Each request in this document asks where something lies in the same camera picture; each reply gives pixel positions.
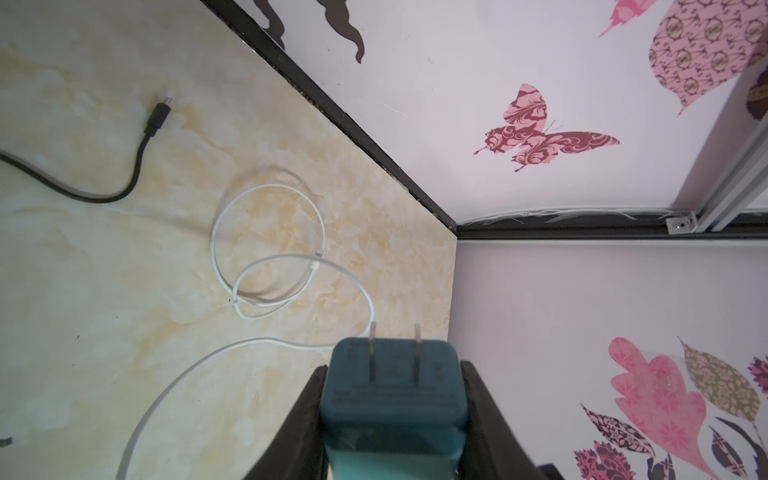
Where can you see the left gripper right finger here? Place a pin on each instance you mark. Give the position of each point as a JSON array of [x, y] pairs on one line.
[[491, 450]]

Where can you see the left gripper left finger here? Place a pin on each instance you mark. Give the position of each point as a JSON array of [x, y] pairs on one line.
[[297, 451]]

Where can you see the aluminium frame bar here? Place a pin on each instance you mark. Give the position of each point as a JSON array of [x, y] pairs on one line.
[[740, 186]]

